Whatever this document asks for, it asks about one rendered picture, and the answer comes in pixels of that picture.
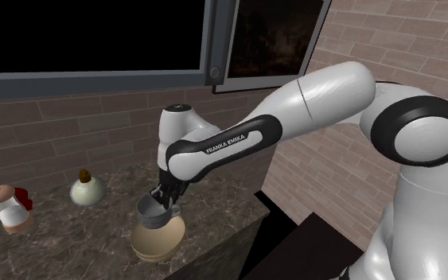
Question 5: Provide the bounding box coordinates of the grey cup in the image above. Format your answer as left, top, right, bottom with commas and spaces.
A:
136, 193, 183, 230

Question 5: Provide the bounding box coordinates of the tan bowl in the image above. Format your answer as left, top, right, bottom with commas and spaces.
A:
131, 215, 186, 264

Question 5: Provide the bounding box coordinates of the round pale corked flask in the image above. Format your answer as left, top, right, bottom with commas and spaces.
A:
69, 169, 107, 207

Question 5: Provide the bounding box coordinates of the red object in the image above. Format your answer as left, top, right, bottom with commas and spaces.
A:
14, 187, 34, 212

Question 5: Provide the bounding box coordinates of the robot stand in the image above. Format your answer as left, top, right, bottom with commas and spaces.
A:
241, 212, 365, 280

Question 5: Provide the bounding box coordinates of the white grinder with tan ends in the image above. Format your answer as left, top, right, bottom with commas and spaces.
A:
0, 184, 33, 235

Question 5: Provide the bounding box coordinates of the grey framed window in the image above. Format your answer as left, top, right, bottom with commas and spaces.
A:
0, 0, 241, 103

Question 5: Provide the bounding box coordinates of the dark framed wall picture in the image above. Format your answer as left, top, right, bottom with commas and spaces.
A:
212, 0, 333, 94

